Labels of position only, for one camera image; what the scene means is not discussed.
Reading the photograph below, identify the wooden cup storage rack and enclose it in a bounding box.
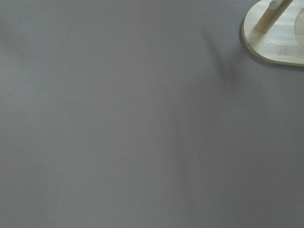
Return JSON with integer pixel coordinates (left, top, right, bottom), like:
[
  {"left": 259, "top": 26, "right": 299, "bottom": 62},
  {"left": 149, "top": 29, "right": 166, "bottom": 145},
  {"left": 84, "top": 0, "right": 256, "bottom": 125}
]
[{"left": 242, "top": 0, "right": 304, "bottom": 67}]

